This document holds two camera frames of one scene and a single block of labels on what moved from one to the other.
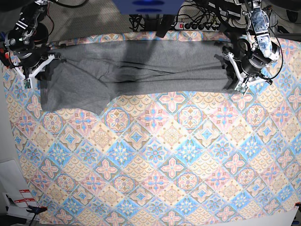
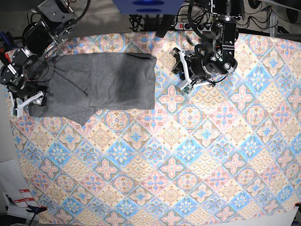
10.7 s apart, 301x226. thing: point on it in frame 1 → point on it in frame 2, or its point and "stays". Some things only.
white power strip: (197, 26) stays
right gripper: (252, 63) → (198, 66)
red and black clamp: (5, 61) stays
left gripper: (30, 58) → (29, 89)
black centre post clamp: (165, 23) stays
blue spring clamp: (36, 210) stays
